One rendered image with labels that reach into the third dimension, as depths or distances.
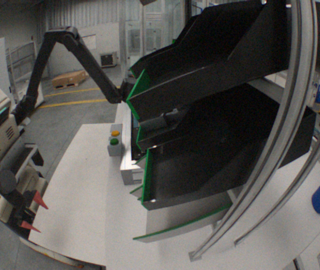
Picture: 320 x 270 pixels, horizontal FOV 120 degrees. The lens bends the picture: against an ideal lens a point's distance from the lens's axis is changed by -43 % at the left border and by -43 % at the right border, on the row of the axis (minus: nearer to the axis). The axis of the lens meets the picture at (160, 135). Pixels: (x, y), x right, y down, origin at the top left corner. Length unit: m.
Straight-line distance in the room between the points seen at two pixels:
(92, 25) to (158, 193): 9.26
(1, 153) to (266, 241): 1.16
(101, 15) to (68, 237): 9.18
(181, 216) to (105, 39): 8.93
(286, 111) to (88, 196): 0.71
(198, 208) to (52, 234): 0.57
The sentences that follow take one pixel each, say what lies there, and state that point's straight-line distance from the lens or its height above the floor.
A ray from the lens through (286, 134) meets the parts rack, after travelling 0.15.
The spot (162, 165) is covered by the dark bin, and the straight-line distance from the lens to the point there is 0.30.
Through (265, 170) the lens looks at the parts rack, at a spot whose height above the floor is 1.31.
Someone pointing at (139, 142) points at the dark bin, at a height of 1.21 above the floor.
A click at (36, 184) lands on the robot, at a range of 1.01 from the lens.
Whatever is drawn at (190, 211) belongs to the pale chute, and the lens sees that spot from 0.37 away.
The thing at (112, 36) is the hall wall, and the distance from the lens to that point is 8.95.
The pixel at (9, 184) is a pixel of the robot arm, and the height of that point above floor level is 1.19.
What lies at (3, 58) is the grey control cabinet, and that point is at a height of 1.78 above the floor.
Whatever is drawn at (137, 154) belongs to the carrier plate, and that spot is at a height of 0.97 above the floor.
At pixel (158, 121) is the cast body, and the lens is 0.37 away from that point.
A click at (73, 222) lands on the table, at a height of 0.86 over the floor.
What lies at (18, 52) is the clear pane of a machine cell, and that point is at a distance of 4.74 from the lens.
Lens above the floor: 1.42
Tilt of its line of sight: 35 degrees down
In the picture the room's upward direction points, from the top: straight up
